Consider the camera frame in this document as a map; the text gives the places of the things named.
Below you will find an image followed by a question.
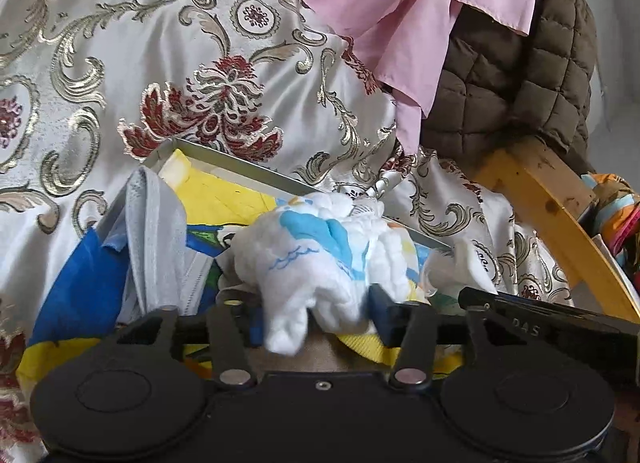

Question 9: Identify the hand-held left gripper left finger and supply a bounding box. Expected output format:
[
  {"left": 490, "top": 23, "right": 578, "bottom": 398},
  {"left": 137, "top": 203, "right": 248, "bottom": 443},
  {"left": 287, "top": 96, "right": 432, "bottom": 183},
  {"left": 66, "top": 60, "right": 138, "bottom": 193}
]
[{"left": 114, "top": 304, "right": 265, "bottom": 390}]

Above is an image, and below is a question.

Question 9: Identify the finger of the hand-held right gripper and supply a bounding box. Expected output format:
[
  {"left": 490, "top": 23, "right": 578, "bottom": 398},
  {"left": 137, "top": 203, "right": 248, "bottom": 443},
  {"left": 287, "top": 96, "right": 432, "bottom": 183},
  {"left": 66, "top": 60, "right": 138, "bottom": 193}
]
[{"left": 457, "top": 286, "right": 640, "bottom": 386}]

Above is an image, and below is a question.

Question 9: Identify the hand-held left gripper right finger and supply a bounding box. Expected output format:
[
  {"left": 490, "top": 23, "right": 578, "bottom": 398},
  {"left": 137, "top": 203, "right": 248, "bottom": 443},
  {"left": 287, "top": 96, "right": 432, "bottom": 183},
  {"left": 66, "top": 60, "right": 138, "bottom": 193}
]
[{"left": 369, "top": 285, "right": 506, "bottom": 391}]

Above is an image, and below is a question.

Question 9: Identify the white cloth with blue print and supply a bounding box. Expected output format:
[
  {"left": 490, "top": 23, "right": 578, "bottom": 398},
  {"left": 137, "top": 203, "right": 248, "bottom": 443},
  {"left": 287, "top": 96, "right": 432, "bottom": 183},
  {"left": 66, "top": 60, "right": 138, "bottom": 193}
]
[{"left": 227, "top": 192, "right": 426, "bottom": 356}]

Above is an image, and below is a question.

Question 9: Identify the box with cartoon cloth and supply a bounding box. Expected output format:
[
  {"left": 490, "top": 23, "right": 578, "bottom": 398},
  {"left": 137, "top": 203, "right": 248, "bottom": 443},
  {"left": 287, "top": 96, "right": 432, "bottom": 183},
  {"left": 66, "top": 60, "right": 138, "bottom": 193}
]
[{"left": 17, "top": 148, "right": 466, "bottom": 394}]

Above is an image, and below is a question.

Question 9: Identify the colourful patterned cloth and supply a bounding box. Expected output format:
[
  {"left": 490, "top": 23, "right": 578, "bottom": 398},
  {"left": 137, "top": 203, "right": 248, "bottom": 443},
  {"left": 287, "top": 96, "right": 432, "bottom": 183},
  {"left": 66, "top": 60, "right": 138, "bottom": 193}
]
[{"left": 580, "top": 170, "right": 640, "bottom": 294}]

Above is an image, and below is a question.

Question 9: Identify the grey cloth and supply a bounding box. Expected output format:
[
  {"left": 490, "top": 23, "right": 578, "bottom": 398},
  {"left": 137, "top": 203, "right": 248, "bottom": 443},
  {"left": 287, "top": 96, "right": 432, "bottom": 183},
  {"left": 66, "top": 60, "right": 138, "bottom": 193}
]
[{"left": 102, "top": 166, "right": 216, "bottom": 319}]

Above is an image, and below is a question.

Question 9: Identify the brown quilted jacket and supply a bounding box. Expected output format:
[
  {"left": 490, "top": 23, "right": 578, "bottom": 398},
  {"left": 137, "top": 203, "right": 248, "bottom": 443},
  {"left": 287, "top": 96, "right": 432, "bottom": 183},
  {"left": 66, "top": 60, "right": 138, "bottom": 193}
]
[{"left": 420, "top": 0, "right": 598, "bottom": 179}]

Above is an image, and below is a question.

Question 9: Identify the floral satin blanket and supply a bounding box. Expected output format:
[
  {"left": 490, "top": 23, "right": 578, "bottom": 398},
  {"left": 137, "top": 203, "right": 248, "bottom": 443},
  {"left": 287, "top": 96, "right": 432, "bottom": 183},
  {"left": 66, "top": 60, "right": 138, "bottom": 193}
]
[{"left": 0, "top": 0, "right": 576, "bottom": 463}]

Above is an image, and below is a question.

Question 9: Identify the wooden chair frame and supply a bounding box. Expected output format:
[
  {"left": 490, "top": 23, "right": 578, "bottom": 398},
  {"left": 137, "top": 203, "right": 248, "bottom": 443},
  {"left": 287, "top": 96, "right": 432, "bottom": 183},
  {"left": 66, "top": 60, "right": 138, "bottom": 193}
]
[{"left": 472, "top": 136, "right": 640, "bottom": 321}]

